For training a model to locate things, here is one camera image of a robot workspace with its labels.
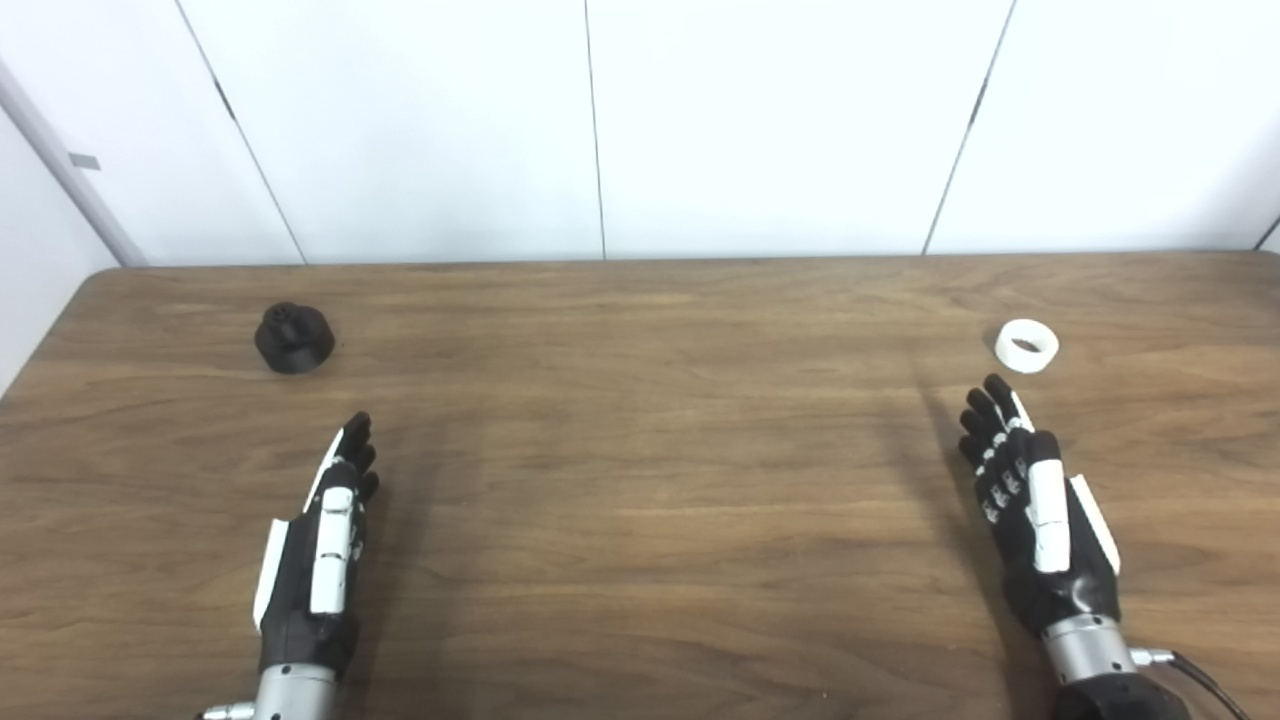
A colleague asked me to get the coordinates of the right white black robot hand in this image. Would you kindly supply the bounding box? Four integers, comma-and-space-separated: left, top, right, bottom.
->
957, 374, 1123, 639

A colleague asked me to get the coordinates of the round black part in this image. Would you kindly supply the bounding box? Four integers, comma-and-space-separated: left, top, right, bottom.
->
254, 302, 336, 375

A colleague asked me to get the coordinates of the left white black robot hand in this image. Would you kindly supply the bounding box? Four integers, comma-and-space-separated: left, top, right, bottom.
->
252, 411, 381, 681

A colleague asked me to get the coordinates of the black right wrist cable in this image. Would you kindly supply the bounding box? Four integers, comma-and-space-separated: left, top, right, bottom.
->
1130, 648, 1251, 720

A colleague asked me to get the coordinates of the white ring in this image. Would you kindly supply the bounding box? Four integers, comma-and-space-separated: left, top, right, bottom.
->
995, 319, 1060, 374

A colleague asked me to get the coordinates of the grey wall corner strip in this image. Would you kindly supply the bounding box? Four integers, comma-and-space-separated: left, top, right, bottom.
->
0, 60, 149, 268

